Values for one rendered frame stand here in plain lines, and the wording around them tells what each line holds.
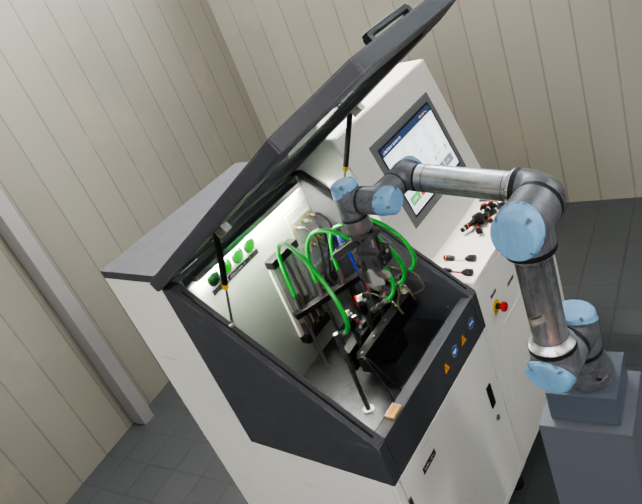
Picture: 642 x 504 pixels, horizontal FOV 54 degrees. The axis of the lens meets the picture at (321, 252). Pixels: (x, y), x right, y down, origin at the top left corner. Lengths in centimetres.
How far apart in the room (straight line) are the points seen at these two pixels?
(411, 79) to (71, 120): 208
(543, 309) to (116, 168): 298
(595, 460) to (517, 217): 86
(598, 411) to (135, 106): 323
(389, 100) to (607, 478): 143
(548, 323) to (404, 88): 124
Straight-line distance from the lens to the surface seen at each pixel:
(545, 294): 152
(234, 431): 228
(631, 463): 197
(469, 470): 233
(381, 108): 236
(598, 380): 186
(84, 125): 393
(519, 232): 139
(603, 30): 398
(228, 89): 484
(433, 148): 253
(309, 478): 219
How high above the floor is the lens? 223
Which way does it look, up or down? 28 degrees down
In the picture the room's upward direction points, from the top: 23 degrees counter-clockwise
